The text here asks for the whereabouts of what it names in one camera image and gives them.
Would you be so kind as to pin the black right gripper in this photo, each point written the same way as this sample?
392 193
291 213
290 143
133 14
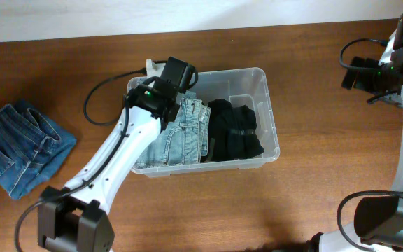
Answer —
362 78

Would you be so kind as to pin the clear plastic storage bin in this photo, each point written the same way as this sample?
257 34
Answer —
239 87

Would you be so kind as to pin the light blue jeans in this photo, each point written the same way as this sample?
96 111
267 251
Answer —
184 141

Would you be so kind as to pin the black fuzzy garment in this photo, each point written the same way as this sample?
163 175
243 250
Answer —
236 136

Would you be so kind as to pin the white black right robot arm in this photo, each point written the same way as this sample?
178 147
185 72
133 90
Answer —
372 220

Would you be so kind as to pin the dark blue jeans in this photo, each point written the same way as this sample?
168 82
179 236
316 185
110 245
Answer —
32 148

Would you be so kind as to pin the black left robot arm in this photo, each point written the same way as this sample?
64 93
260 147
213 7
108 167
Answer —
75 218

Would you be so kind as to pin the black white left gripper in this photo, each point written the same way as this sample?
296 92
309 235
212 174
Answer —
172 110

